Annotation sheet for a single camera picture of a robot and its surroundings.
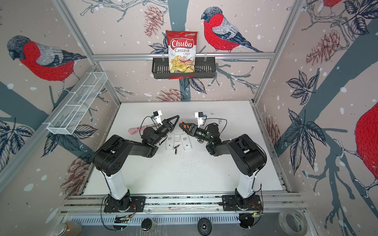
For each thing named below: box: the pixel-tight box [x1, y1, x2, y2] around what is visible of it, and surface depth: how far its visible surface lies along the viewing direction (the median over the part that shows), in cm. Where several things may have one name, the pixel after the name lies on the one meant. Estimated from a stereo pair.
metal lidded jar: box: [53, 221, 83, 236], surface depth 62 cm
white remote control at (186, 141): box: [180, 134, 193, 151], surface depth 99 cm
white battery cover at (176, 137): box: [174, 134, 181, 142], surface depth 102 cm
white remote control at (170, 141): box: [165, 132, 175, 150], surface depth 97 cm
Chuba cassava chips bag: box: [165, 29, 198, 74], surface depth 86 cm
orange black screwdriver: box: [178, 118, 192, 132], surface depth 83 cm
